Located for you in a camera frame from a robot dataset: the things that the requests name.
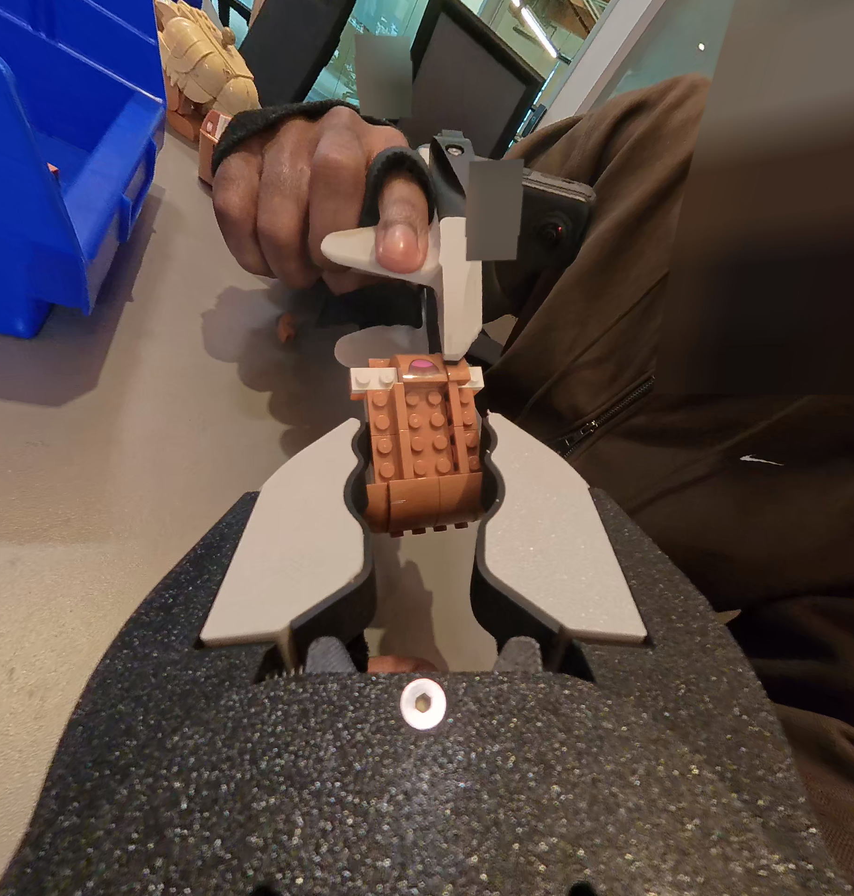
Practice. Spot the blue plastic bin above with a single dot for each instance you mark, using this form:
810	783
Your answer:
49	175

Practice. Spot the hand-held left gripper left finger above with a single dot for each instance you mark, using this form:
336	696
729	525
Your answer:
287	560

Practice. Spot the brown lego arch piece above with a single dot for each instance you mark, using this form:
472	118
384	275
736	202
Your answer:
287	329

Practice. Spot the person's right hand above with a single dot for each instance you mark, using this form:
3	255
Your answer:
294	189

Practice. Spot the black framed grey panel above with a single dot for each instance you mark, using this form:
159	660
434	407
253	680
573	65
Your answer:
469	77

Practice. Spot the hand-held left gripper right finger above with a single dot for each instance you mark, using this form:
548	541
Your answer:
560	553

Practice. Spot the brown lego figure body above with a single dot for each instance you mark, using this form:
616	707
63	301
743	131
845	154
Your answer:
213	147

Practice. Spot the person's right forearm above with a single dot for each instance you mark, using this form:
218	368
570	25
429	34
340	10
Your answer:
294	49

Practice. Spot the brown lego face piece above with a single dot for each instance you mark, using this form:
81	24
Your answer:
421	365

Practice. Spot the brown lego assembly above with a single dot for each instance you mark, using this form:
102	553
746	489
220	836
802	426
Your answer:
420	448

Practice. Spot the tan lego figure part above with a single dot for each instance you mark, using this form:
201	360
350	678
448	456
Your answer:
203	56

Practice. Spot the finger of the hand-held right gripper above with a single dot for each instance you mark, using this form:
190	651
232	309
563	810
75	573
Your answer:
462	301

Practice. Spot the person's brown jacket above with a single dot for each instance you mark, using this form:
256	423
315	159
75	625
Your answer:
714	455

